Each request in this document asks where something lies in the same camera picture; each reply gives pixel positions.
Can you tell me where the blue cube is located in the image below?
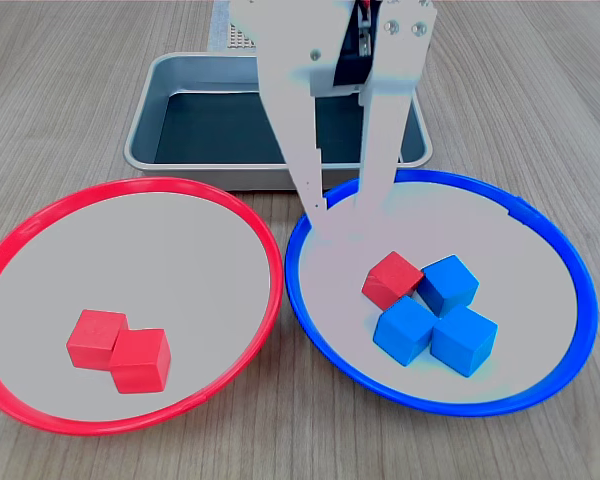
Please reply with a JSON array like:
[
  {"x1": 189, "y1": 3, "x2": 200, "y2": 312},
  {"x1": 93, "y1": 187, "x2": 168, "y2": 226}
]
[
  {"x1": 415, "y1": 254, "x2": 480, "y2": 319},
  {"x1": 429, "y1": 304, "x2": 499, "y2": 379},
  {"x1": 372, "y1": 295, "x2": 439, "y2": 368}
]

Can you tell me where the black tray mat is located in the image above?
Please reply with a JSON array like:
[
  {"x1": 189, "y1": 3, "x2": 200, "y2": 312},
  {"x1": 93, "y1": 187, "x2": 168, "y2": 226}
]
[{"x1": 153, "y1": 91, "x2": 404, "y2": 165}]

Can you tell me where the pale perforated base plate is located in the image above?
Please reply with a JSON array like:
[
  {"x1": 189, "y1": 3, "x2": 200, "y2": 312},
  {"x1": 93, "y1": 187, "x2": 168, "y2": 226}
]
[{"x1": 227, "y1": 19, "x2": 259, "y2": 51}]

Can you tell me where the red-rimmed white plate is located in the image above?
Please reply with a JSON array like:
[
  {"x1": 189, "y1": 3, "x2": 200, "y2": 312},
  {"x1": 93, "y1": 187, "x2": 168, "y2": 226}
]
[{"x1": 0, "y1": 176, "x2": 285, "y2": 437}]

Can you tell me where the steel tray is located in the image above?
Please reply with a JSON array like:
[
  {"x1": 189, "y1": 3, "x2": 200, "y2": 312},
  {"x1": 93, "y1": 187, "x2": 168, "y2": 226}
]
[{"x1": 123, "y1": 51, "x2": 434, "y2": 192}]

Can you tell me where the blue-rimmed white plate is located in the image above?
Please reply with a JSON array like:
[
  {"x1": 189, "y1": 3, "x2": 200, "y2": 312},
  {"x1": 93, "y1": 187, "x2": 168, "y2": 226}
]
[{"x1": 284, "y1": 168, "x2": 600, "y2": 418}]

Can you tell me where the red cube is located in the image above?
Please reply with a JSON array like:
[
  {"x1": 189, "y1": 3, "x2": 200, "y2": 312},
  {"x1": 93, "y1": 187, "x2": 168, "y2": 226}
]
[
  {"x1": 108, "y1": 327, "x2": 172, "y2": 395},
  {"x1": 65, "y1": 308, "x2": 130, "y2": 372},
  {"x1": 361, "y1": 250, "x2": 426, "y2": 311}
]

